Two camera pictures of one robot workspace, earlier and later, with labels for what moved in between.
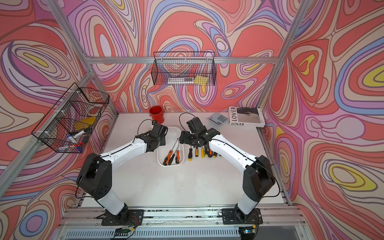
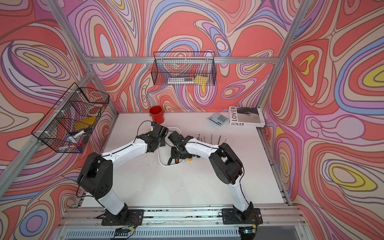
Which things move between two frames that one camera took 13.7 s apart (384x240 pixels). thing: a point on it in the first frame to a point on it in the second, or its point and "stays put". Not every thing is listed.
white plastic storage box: [172, 154] stays put
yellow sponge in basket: [200, 80] stays put
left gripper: [163, 140] stays put
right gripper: [184, 138] to [174, 156]
